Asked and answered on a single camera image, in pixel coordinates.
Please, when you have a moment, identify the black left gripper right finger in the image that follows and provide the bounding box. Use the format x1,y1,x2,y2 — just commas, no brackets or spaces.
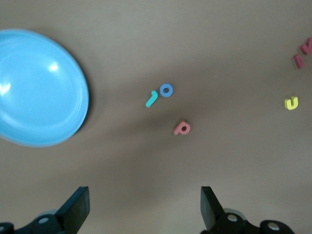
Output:
200,186,296,234

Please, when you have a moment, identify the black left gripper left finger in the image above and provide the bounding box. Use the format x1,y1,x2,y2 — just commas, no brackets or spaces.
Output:
0,186,90,234

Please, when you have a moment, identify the pink foam letter p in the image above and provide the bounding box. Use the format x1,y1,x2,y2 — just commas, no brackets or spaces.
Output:
174,121,191,136

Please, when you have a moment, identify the teal foam letter j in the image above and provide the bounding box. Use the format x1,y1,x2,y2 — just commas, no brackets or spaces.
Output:
145,90,158,108

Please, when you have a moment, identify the blue foam letter o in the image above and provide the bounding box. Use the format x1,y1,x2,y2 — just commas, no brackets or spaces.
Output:
159,83,174,98

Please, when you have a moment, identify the blue plastic plate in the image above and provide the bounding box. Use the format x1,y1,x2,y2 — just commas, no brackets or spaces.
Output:
0,29,90,148

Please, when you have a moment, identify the yellow foam letter u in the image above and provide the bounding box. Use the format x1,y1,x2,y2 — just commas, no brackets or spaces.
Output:
284,96,299,111

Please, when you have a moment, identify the dark red foam letter i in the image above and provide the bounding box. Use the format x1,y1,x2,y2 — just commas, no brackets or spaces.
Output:
293,54,306,69

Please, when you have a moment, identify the brown table cover sheet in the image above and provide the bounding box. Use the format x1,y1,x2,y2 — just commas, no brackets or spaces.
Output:
0,0,312,234

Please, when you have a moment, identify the dark red foam letter n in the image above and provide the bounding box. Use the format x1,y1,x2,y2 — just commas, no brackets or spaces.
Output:
300,37,312,56

